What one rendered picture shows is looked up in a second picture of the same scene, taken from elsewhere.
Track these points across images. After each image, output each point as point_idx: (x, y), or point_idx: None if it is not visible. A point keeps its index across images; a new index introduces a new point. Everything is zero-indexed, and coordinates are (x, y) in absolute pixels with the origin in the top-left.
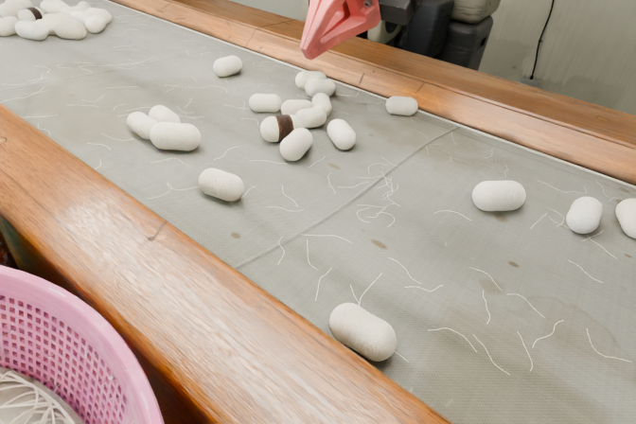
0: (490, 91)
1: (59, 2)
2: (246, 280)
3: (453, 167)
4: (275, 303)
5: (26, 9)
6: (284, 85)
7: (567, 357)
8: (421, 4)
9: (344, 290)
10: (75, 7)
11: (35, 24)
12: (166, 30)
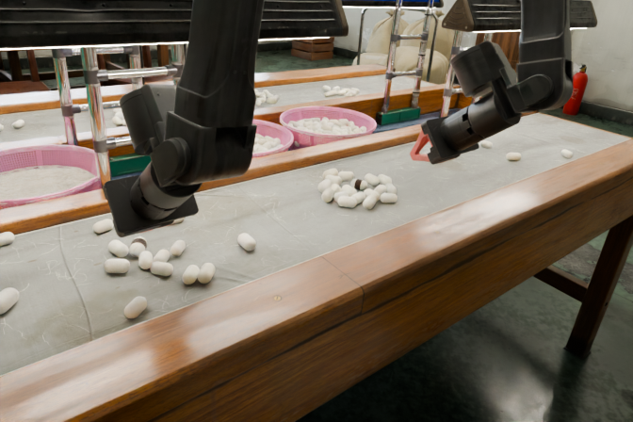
0: (98, 358)
1: (390, 187)
2: (36, 215)
3: (51, 310)
4: (22, 218)
5: (355, 179)
6: (218, 267)
7: None
8: (117, 231)
9: (24, 247)
10: (372, 191)
11: (321, 183)
12: (357, 230)
